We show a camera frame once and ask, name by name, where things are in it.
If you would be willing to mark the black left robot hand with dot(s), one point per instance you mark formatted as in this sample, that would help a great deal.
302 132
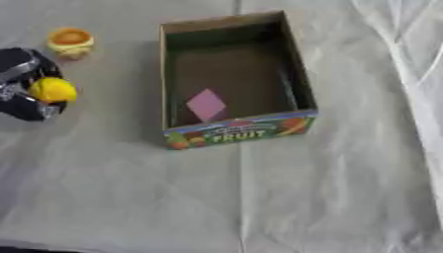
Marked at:
20 105

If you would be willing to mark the yellow toy lemon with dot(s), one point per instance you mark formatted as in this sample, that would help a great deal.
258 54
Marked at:
53 90

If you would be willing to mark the open cardboard box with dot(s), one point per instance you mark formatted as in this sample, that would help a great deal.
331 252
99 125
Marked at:
231 82

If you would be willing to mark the orange and cream toy cup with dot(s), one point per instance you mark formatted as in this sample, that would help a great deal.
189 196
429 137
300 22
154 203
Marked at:
70 42

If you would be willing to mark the pink diamond-shaped block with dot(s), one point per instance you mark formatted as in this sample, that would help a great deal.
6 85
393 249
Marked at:
206 105

